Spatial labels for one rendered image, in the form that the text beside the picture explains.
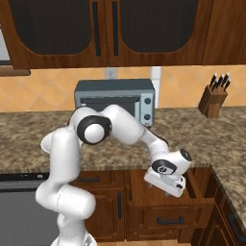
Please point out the wooden knife block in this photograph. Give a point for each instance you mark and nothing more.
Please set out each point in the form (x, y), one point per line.
(213, 102)

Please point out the small wooden drawer front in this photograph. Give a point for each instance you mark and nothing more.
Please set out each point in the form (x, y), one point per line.
(109, 180)

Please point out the wooden base cupboard door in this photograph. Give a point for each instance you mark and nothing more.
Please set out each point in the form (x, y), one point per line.
(105, 217)

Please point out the white wall socket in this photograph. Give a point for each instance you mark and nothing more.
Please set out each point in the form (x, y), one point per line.
(110, 73)

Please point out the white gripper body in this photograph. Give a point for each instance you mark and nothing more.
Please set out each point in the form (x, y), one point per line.
(160, 183)

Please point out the wooden corner base cupboards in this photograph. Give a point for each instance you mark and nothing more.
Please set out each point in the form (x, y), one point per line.
(224, 224)

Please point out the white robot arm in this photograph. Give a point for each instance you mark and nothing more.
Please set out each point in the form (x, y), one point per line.
(65, 160)

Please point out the grey toaster oven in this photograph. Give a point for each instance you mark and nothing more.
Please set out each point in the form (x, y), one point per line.
(109, 93)

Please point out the wooden glass-panel cupboard door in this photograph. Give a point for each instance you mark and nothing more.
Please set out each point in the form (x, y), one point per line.
(160, 59)
(51, 61)

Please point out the open wooden drawer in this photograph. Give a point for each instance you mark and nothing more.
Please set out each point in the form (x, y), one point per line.
(150, 209)

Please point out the grey dishwasher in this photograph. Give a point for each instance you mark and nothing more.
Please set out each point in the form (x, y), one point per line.
(19, 217)

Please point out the plain wooden cupboard door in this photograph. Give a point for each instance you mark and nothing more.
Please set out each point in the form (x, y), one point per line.
(227, 32)

